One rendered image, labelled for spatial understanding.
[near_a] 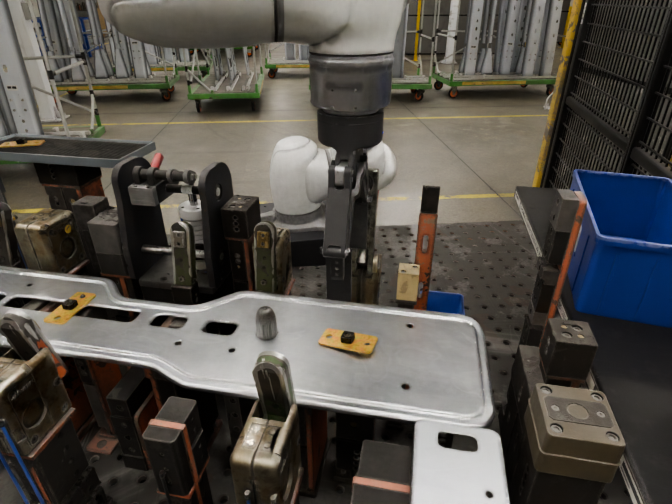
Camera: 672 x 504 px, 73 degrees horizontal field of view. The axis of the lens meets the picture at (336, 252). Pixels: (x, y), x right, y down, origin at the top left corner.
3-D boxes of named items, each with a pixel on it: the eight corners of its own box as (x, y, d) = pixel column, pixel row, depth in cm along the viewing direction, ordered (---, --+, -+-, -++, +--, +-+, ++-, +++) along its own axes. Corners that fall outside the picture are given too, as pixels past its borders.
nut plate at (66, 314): (63, 325, 72) (60, 318, 71) (42, 322, 73) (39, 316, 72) (97, 295, 79) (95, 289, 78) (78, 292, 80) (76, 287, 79)
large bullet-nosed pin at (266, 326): (254, 346, 70) (250, 311, 67) (261, 333, 73) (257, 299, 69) (274, 349, 69) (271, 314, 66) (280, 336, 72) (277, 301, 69)
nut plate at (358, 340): (317, 344, 68) (316, 337, 67) (327, 329, 71) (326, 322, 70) (370, 354, 65) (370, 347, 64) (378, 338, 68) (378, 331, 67)
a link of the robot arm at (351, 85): (298, 56, 45) (300, 117, 48) (390, 58, 44) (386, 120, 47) (319, 47, 53) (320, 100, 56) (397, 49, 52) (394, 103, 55)
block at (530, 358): (492, 539, 72) (532, 405, 58) (485, 472, 83) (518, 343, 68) (512, 543, 72) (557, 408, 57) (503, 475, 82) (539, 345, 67)
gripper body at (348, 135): (325, 99, 56) (326, 172, 60) (308, 114, 48) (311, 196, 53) (387, 101, 54) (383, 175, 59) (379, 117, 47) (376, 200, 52)
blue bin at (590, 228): (573, 312, 70) (597, 236, 63) (557, 228, 95) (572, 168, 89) (699, 334, 65) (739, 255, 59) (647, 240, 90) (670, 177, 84)
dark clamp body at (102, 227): (115, 378, 103) (66, 226, 85) (147, 340, 115) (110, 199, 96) (158, 385, 101) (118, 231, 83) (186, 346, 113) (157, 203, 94)
